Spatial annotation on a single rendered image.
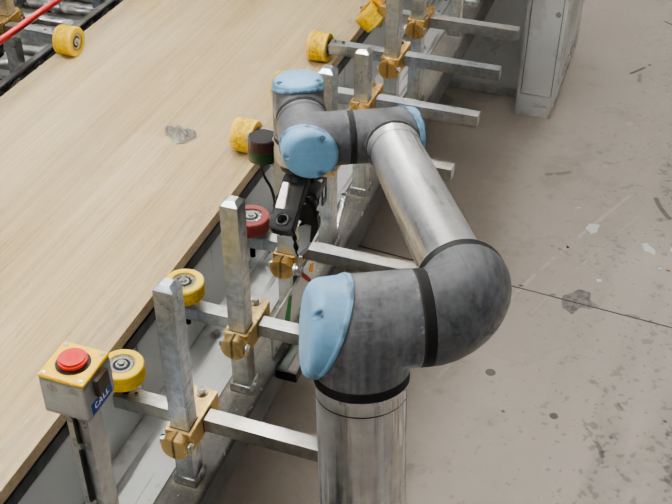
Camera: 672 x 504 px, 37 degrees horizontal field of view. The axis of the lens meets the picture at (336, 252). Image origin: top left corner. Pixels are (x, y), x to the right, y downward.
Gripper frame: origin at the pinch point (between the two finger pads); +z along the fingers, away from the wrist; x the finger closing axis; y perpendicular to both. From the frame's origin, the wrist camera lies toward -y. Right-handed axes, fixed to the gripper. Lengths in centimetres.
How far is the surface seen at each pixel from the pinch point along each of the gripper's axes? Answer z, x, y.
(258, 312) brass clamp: 11.9, 6.0, -6.0
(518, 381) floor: 99, -38, 82
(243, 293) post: 2.1, 6.0, -12.2
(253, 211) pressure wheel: 7.8, 17.9, 19.8
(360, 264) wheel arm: 13.1, -7.6, 16.6
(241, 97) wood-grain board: 9, 41, 66
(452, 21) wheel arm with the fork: 3, -1, 117
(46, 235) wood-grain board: 8, 55, -2
